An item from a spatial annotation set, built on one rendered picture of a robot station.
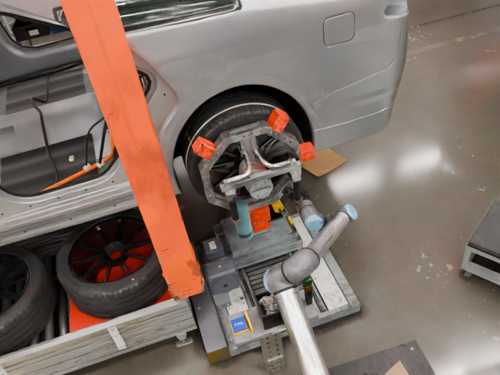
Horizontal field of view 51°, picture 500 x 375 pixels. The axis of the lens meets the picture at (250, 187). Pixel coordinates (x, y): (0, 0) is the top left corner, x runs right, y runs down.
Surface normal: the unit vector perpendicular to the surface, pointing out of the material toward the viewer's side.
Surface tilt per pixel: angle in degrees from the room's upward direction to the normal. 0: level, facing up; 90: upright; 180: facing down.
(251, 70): 90
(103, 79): 90
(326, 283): 0
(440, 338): 0
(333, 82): 90
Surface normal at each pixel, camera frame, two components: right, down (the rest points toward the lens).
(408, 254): -0.13, -0.73
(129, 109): 0.30, 0.62
